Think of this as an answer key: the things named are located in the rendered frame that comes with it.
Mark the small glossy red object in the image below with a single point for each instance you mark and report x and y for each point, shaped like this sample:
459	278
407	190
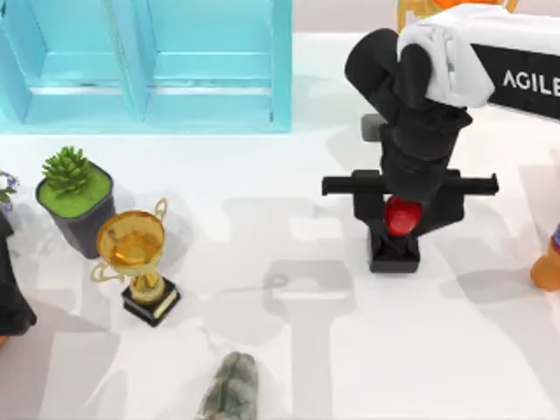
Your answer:
402	216

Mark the pale grey rounded box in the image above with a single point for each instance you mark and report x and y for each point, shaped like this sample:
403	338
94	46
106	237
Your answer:
371	128

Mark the orange pot with blue band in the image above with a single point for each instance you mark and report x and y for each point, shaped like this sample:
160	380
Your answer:
549	267

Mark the grey-green mottled lump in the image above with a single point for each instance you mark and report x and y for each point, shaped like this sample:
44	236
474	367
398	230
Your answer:
232	389

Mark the yellow and orange object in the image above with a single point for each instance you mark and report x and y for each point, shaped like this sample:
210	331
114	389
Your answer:
411	9

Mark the gold trophy on black base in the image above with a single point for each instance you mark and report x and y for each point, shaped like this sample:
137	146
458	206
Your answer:
133	245

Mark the light blue rack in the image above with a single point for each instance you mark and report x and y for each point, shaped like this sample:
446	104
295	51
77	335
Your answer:
144	61

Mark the green plant in dark pot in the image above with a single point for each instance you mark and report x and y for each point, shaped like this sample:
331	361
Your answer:
74	199

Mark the purple flower plant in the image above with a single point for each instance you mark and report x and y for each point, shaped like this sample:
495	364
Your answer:
6	186

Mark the small orange object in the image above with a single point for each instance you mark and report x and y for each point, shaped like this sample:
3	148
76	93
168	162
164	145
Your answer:
2	341

